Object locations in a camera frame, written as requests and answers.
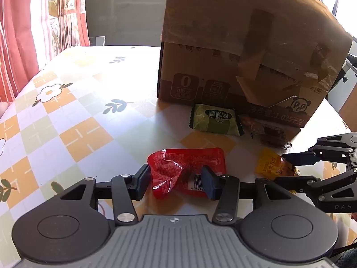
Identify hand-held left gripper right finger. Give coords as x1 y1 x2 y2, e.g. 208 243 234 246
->
200 165 297 225

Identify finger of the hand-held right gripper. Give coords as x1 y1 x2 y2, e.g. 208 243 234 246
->
274 168 357 213
281 132 357 166

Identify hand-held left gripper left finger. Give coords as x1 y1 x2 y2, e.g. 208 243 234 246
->
59 163 152 225

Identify yellow snack packet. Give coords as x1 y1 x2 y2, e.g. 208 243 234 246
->
256 149 301 194

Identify red snack packet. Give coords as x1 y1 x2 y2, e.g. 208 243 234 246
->
147 147 226 200

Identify cardboard box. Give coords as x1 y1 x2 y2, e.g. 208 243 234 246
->
156 0 353 135

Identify brown snack packet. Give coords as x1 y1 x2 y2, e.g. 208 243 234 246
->
238 114 293 148

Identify small green snack packet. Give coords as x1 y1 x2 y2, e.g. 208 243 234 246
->
189 104 245 137

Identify pink printed curtain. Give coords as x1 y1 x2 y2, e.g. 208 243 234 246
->
0 0 91 113

